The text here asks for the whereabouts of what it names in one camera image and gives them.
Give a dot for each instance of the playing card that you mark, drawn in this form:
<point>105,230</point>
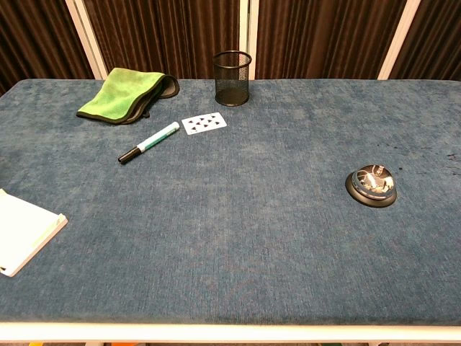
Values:
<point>204,123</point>

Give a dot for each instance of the white table frame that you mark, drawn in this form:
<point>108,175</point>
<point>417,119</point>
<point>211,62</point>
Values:
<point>230,332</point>

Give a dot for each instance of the black mesh pen cup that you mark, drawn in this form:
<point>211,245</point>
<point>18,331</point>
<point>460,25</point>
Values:
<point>232,90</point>

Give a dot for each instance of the white flat box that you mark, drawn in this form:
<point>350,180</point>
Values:
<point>25,234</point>

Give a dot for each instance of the green microfiber cloth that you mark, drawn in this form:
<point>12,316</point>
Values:
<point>119,93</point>

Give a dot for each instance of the white marker with black cap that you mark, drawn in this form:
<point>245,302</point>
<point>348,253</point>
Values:
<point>155,140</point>

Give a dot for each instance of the brown curtain partition panel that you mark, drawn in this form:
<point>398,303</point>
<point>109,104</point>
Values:
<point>324,36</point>
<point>436,39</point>
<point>162,32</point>
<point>36,36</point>

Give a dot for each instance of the blue fabric table cover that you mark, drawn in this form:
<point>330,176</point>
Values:
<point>230,234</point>

